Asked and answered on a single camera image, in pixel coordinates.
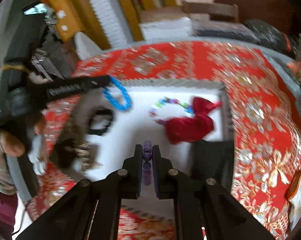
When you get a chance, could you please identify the white ribbed panel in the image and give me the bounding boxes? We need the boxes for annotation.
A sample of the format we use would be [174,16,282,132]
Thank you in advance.
[80,0,131,48]

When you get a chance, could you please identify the striped white jewelry box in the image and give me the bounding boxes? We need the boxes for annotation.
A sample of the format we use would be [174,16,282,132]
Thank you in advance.
[48,79,233,220]

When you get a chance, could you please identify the purple bead bracelet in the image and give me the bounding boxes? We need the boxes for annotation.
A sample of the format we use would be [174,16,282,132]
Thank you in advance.
[142,140,153,187]

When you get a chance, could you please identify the white foam box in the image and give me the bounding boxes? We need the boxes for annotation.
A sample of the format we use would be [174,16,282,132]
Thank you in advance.
[138,17,192,41]

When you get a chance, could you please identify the red floral tablecloth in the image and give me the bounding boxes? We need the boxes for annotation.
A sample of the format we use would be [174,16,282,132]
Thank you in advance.
[28,40,301,240]

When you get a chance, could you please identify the brown patterned cloth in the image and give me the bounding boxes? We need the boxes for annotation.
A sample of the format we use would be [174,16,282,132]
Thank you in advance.
[50,90,101,171]

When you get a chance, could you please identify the red velvet pouch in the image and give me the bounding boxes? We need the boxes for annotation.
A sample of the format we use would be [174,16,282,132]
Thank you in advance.
[156,97,222,145]

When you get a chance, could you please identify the black plastic bag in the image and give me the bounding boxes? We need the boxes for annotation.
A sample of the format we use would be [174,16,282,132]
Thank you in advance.
[246,19,291,53]

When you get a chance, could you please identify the white plastic chair back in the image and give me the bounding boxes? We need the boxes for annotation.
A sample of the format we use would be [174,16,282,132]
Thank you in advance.
[74,31,104,61]

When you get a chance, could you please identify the brown wooden chair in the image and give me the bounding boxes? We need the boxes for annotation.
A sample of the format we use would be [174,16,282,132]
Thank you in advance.
[182,0,240,23]

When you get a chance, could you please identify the black hair tie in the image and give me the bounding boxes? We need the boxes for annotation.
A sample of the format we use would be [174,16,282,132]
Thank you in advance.
[89,108,115,136]

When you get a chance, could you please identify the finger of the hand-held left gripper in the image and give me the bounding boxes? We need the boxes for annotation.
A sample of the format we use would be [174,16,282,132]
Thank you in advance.
[44,76,111,101]

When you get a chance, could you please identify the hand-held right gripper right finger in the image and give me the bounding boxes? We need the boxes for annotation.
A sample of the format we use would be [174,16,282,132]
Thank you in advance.
[152,144,276,240]

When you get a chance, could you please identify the dark plastic-wrapped pack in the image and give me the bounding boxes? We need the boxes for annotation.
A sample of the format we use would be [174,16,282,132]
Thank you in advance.
[193,21,260,39]

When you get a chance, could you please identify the blue bead bracelet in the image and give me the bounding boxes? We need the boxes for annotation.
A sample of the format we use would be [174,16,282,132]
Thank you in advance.
[102,76,132,111]

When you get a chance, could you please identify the multicolour bead bracelet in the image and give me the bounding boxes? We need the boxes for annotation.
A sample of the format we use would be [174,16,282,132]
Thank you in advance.
[148,96,195,117]

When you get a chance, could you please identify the person's left hand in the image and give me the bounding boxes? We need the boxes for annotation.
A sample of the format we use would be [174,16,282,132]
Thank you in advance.
[0,115,47,158]

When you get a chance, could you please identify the person's maroon trousers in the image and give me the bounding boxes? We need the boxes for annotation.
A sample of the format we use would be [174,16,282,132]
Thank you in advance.
[0,185,19,233]

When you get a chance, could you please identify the round dark wooden tabletop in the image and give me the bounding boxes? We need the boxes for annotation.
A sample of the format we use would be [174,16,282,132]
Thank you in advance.
[214,0,299,36]

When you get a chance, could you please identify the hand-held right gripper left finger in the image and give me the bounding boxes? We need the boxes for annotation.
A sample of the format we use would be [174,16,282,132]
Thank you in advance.
[15,144,144,240]

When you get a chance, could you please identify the yellow wooden cabinet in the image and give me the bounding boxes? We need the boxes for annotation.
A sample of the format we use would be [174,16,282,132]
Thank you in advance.
[37,0,111,49]

